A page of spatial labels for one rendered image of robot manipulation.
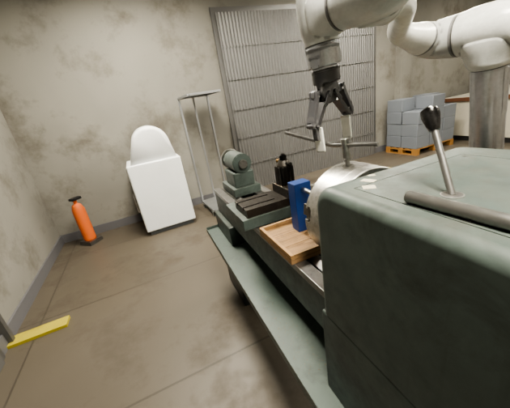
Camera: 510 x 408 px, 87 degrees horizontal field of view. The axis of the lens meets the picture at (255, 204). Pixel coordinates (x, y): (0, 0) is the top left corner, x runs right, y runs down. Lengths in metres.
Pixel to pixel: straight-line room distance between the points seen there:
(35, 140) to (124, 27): 1.84
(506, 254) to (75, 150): 4.34
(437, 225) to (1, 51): 4.51
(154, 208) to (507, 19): 3.46
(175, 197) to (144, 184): 0.41
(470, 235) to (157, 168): 3.42
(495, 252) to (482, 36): 0.83
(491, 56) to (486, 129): 0.24
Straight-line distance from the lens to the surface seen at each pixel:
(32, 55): 4.50
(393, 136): 6.30
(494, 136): 1.27
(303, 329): 1.27
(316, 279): 0.98
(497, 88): 1.22
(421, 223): 0.48
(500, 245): 0.45
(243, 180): 1.87
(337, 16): 0.75
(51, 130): 4.43
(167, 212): 3.78
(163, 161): 3.63
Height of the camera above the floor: 1.46
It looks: 21 degrees down
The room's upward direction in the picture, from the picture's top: 10 degrees counter-clockwise
